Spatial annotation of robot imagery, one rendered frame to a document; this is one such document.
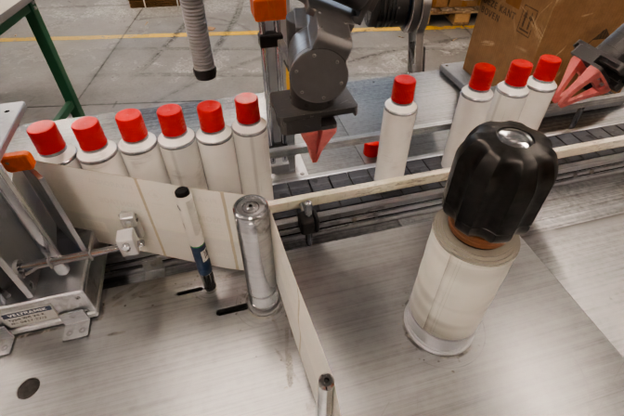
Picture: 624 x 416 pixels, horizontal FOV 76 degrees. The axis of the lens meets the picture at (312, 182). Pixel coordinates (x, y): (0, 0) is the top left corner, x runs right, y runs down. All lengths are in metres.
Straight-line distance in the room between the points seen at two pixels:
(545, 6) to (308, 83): 0.70
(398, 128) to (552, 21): 0.47
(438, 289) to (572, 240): 0.42
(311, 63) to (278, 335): 0.34
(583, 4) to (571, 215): 0.43
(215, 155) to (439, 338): 0.37
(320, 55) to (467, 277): 0.25
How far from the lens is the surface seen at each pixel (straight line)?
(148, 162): 0.60
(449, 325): 0.50
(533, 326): 0.63
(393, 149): 0.67
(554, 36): 1.03
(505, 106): 0.75
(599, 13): 1.08
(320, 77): 0.40
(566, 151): 0.89
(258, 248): 0.45
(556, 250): 0.80
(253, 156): 0.60
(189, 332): 0.57
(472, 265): 0.41
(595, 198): 0.95
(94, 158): 0.60
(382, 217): 0.73
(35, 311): 0.62
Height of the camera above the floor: 1.37
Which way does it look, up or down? 42 degrees down
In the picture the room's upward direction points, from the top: straight up
